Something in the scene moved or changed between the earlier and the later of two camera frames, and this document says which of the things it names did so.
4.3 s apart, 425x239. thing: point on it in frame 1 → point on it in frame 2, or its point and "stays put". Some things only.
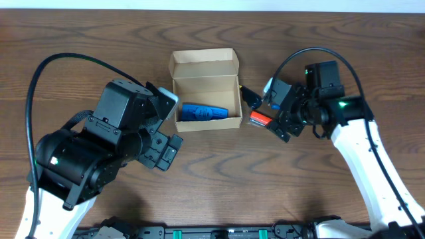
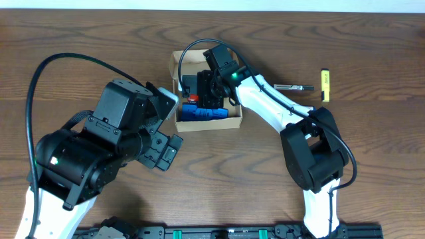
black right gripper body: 283,111 → 206,85
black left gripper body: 159,146 stays put
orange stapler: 259,119 → 194,97
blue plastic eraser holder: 196,111 stays put
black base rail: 197,232 stays put
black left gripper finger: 169,153 stays put
